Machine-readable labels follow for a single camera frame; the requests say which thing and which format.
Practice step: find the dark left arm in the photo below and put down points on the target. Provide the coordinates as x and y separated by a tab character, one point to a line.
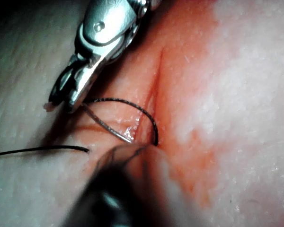
118	189

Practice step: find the right arm needle driver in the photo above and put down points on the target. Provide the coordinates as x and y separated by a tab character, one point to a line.
106	23

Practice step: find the right arm needle driver jaw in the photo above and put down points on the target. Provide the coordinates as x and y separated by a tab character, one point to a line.
64	87
87	75

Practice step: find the tissue pad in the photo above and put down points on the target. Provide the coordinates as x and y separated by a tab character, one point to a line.
227	94

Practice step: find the black thread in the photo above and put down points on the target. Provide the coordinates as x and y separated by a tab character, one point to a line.
123	101

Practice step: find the curved steel needle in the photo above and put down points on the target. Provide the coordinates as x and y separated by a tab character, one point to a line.
101	125

